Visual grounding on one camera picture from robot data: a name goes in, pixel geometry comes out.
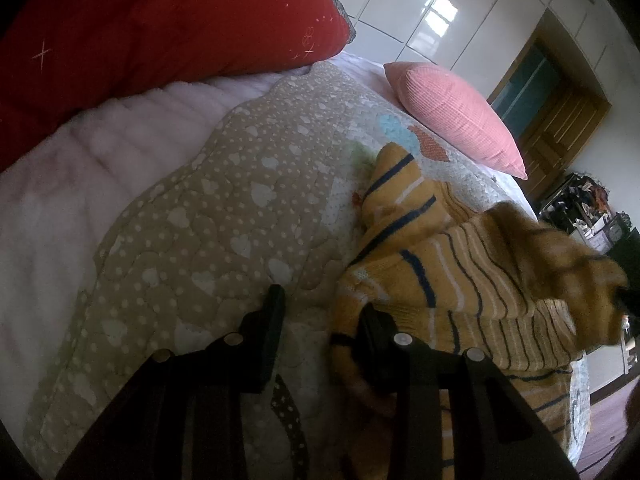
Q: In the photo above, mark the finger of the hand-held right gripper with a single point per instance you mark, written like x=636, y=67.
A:
x=627, y=297

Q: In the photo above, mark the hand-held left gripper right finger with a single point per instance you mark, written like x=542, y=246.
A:
x=372, y=345

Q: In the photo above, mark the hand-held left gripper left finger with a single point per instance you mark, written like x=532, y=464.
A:
x=270, y=331

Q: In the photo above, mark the yellow striped knit sweater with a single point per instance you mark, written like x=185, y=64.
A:
x=450, y=280

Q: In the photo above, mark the cluttered dark shelf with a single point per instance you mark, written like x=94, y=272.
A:
x=582, y=210

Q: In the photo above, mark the beige spotted quilted blanket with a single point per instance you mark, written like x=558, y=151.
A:
x=210, y=220

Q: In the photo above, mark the wooden door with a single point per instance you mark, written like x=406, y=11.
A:
x=555, y=110

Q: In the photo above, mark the pink ribbed pillow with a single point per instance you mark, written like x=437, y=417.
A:
x=460, y=110

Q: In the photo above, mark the red embroidered quilt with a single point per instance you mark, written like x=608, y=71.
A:
x=150, y=25

